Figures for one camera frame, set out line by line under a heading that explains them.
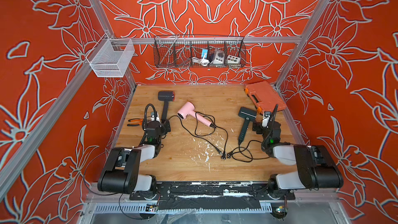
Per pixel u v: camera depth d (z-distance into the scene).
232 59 0.94
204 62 0.86
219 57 0.91
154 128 0.70
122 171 0.43
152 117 0.78
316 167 0.43
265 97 1.05
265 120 0.79
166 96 1.07
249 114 0.96
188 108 0.99
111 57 0.94
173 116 1.01
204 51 0.84
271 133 0.69
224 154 0.84
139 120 0.99
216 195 0.73
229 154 0.83
